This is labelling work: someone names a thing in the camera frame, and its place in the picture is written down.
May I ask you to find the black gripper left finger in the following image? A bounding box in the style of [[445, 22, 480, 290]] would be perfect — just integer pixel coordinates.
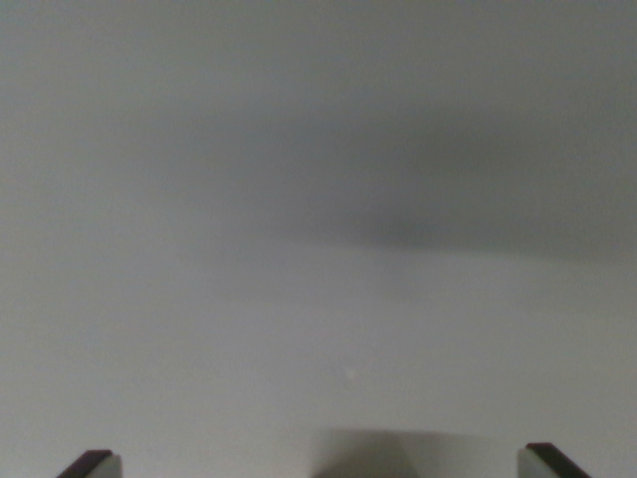
[[57, 449, 123, 478]]

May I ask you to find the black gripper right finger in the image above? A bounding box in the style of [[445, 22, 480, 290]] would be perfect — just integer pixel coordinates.
[[517, 442, 594, 478]]

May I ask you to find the grey plastic bin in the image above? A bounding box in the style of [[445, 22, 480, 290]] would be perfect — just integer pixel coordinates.
[[0, 0, 637, 478]]

